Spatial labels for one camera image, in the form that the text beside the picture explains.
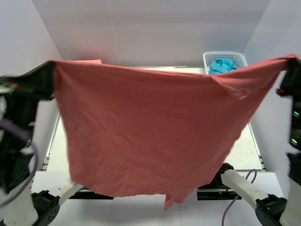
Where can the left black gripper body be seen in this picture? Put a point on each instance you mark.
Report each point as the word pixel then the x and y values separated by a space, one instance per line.
pixel 25 90

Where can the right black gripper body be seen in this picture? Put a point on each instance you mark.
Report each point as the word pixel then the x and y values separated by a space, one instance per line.
pixel 290 88

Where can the dusty red t shirt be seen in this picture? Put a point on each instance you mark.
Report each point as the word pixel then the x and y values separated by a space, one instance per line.
pixel 133 131

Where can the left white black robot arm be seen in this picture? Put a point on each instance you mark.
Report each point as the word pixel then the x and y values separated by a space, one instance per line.
pixel 19 156

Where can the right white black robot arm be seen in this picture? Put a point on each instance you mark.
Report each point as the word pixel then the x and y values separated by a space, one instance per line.
pixel 271 210

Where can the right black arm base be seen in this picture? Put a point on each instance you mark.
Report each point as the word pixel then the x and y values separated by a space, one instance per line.
pixel 215 192

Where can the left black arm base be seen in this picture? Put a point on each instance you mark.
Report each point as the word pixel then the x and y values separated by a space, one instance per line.
pixel 87 194

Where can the folded salmon pink t shirt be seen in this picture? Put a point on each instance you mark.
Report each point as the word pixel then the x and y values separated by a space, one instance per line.
pixel 97 61

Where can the crumpled blue t shirt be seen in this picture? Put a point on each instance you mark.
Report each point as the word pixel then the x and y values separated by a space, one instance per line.
pixel 222 65

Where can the white plastic mesh basket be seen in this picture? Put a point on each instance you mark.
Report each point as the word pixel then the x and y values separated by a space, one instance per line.
pixel 209 57

